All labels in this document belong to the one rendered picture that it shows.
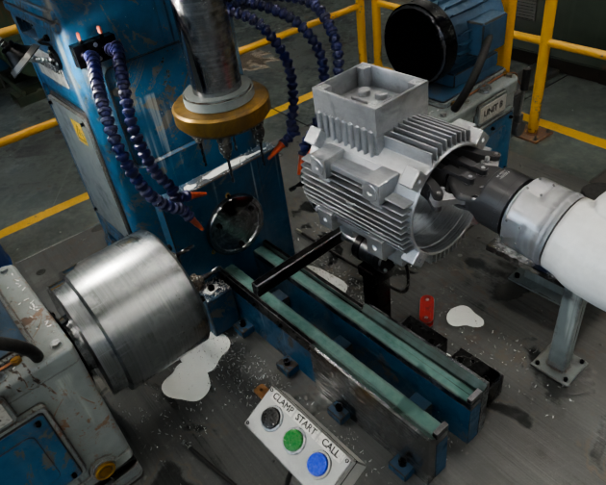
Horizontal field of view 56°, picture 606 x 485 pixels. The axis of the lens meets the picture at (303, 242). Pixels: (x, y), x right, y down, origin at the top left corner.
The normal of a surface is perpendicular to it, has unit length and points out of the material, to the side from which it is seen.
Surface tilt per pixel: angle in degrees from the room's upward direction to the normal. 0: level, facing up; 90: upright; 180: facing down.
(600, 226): 21
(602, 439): 0
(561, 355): 90
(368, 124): 90
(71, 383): 90
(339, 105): 90
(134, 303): 47
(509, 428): 0
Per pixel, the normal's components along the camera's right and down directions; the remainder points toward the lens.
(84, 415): 0.65, 0.41
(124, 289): 0.24, -0.44
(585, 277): -0.76, 0.35
